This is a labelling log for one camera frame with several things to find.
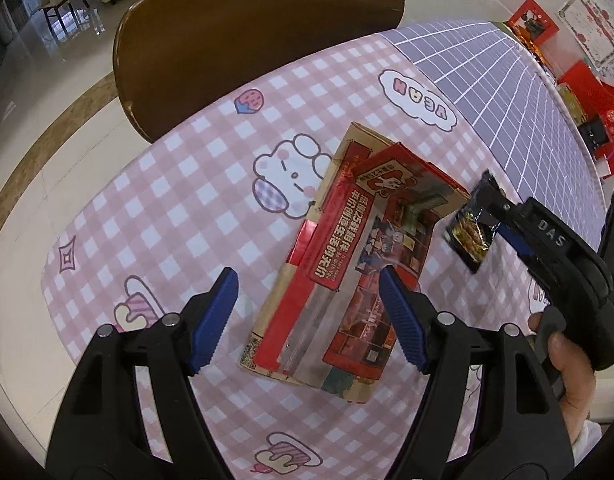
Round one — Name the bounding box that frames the person's right hand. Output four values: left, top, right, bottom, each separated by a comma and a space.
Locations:
548, 332, 596, 443

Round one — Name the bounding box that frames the red printed paper package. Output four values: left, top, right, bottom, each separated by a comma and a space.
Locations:
240, 122, 468, 403

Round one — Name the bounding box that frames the pink checkered tablecloth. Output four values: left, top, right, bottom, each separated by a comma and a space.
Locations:
42, 32, 526, 479

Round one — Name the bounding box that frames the red gift bag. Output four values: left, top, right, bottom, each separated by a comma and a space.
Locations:
556, 60, 614, 179

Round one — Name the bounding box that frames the red photo frame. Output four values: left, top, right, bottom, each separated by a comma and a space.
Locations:
505, 0, 560, 46

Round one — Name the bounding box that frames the brown wooden dining chair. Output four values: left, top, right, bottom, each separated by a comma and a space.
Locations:
113, 0, 406, 143

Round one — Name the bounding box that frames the dark snack wrapper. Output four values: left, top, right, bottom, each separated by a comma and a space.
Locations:
444, 170, 505, 274

